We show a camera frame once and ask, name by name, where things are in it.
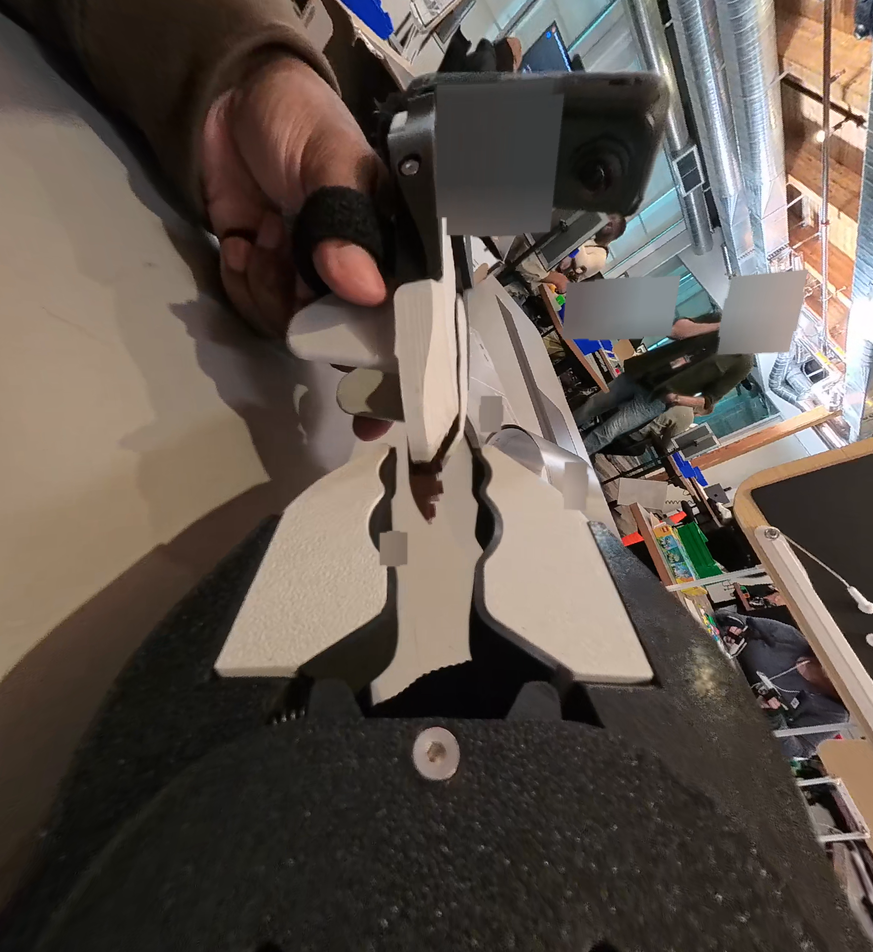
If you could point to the person's left hand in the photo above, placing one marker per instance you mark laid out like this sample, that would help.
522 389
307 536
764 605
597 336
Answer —
266 149

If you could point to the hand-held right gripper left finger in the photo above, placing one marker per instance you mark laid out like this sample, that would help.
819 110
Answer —
310 588

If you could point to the orange clip plate brick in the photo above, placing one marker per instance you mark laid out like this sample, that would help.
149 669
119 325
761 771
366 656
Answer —
425 484

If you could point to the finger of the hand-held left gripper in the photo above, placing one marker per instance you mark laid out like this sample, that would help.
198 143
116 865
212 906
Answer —
484 335
429 357

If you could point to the stack of blue bins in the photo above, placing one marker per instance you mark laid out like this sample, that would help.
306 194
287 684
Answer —
365 18

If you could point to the grey desk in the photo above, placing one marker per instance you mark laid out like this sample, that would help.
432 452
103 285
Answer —
50 372

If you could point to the person's left forearm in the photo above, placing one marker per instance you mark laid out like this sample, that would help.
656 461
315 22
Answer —
154 45

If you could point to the green box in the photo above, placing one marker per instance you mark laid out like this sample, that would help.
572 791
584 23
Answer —
697 551

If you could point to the brick instruction booklet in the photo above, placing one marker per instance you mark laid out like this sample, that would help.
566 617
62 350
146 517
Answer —
541 380

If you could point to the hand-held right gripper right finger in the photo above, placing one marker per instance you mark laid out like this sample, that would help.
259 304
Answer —
563 588

